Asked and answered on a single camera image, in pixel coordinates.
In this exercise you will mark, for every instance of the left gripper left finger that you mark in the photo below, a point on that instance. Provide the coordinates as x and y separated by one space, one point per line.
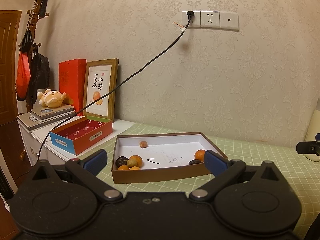
84 172

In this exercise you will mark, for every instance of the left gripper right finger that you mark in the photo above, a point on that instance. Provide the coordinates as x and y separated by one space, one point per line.
225 174

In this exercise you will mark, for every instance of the orange kumquat back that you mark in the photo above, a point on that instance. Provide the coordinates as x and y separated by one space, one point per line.
199 155

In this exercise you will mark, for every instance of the orange kumquat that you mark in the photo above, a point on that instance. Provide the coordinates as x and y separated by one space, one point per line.
123 168
138 160
135 168
199 155

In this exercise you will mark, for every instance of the dark wrinkled fruit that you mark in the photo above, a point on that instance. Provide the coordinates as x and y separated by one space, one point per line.
121 161
194 161

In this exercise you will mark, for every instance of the orange dried fruit piece front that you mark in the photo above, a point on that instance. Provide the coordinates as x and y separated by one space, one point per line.
143 144

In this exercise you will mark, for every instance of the tan round longan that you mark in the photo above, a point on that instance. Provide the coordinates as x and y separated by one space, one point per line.
132 162

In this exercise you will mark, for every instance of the red open gift box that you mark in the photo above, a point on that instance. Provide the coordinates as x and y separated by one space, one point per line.
77 136

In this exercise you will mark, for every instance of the white side cabinet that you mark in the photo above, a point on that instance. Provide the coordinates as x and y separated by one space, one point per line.
32 141

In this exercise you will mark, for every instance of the brown white cardboard tray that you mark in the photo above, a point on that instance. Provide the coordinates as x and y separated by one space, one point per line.
166 157

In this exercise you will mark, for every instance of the grey kitchen scale top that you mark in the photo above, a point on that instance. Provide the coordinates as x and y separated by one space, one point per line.
42 113

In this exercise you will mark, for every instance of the plush bear toy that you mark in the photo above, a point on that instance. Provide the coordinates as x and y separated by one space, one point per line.
51 98

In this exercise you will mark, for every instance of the red paper bag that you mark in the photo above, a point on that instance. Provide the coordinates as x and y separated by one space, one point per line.
72 80

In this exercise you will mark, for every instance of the black hanging bag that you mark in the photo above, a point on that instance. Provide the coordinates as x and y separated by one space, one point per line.
40 75

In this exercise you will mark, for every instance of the red hanging bag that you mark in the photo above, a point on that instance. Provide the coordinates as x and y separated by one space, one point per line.
23 76

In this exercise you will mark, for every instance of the brown wooden door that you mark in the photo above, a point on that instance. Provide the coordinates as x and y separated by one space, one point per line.
10 20

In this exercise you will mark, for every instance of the wooden picture frame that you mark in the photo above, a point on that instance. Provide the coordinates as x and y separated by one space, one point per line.
100 79

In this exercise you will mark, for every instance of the white wall socket panel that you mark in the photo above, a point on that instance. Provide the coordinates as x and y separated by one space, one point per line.
221 20

